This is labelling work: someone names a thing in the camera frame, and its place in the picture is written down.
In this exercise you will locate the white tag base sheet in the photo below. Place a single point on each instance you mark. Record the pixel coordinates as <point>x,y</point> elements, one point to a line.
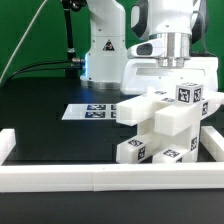
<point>90,112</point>

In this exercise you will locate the white chair seat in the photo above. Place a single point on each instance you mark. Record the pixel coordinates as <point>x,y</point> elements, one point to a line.
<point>187,138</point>

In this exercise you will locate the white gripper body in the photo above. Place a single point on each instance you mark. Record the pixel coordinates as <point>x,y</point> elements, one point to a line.
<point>142,73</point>

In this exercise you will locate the black camera stand pole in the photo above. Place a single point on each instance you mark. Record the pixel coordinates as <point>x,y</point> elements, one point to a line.
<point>68,7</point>

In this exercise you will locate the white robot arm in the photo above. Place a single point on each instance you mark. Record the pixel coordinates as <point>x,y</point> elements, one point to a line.
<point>167,29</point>

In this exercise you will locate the white tagged cube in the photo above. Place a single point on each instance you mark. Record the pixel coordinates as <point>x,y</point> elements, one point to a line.
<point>189,93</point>

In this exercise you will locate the white chair back frame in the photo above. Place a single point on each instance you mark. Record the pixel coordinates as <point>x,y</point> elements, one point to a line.
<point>170,118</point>

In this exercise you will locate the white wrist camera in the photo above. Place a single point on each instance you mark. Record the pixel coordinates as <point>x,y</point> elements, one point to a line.
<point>148,49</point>

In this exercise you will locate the white U-shaped obstacle frame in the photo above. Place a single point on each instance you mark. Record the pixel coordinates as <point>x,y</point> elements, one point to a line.
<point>55,178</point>

